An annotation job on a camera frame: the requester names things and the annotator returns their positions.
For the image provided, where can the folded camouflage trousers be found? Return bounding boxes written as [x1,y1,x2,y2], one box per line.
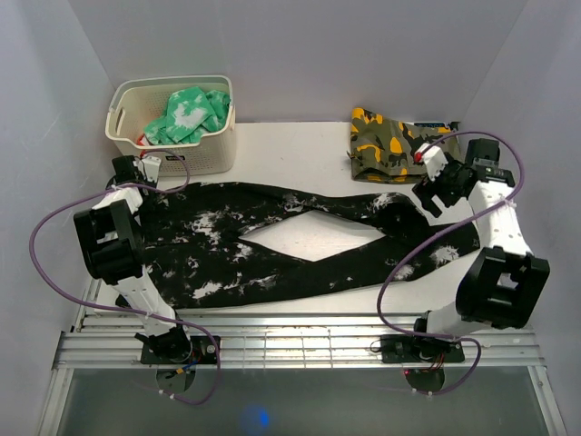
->
[348,107,459,184]

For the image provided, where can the green white tie-dye garment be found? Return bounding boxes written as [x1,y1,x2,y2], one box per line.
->
[138,86,231,146]

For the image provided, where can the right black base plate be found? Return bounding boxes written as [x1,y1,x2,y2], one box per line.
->
[379,334,465,363]

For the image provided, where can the aluminium table edge rail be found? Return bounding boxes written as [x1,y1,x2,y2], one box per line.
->
[52,311,545,370]

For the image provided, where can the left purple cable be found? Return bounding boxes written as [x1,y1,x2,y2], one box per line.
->
[28,149,222,406]

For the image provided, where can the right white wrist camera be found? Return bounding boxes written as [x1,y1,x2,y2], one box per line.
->
[414,143,448,182]

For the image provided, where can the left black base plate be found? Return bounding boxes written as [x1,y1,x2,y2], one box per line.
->
[139,335,222,365]

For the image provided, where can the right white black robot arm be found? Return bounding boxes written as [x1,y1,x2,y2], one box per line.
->
[409,139,550,361]

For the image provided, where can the purple cable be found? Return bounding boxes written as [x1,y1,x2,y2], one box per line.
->
[376,131,527,397]
[28,149,222,406]

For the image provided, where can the cream perforated plastic basket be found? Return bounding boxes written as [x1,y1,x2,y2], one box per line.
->
[104,75,236,176]

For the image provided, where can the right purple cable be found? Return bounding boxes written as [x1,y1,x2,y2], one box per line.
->
[376,131,527,397]

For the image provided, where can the black white tie-dye trousers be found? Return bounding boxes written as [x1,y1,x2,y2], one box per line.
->
[139,183,480,309]

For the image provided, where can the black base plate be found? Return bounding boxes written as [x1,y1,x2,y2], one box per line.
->
[379,334,465,363]
[139,335,222,365]

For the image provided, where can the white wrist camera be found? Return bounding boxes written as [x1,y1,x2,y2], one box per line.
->
[414,143,448,182]
[138,155,162,185]

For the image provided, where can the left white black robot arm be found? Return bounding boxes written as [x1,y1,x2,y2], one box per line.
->
[74,155,192,363]

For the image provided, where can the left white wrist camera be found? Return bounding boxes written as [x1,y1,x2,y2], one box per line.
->
[138,155,162,185]

